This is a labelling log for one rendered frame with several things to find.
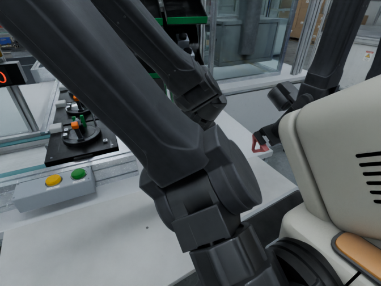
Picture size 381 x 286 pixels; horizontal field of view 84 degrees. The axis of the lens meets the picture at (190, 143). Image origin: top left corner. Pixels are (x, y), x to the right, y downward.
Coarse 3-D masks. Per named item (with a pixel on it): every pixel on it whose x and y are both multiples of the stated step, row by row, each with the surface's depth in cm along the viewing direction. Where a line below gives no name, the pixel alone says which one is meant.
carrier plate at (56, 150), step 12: (96, 120) 93; (60, 132) 85; (108, 132) 85; (48, 144) 79; (60, 144) 79; (96, 144) 79; (108, 144) 79; (48, 156) 73; (60, 156) 73; (72, 156) 73
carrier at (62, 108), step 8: (56, 104) 103; (64, 104) 104; (72, 104) 102; (56, 112) 100; (64, 112) 100; (72, 112) 95; (80, 112) 95; (88, 112) 97; (56, 120) 93; (64, 120) 93; (72, 120) 93; (80, 120) 93; (88, 120) 94
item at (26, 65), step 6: (6, 60) 234; (12, 60) 236; (18, 60) 238; (24, 60) 240; (30, 60) 242; (36, 60) 245; (24, 66) 211; (30, 66) 213; (24, 72) 214; (30, 72) 216; (30, 78) 218; (24, 84) 219; (30, 84) 221
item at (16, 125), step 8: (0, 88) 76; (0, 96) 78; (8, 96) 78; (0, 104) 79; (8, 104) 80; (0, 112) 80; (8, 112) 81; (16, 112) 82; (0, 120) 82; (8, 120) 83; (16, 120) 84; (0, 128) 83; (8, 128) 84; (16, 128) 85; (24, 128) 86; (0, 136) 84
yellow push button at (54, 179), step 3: (54, 174) 65; (48, 177) 64; (51, 177) 64; (54, 177) 64; (57, 177) 64; (60, 177) 65; (45, 180) 63; (48, 180) 63; (51, 180) 63; (54, 180) 63; (57, 180) 63; (60, 180) 64; (48, 183) 62; (51, 183) 62; (54, 183) 63
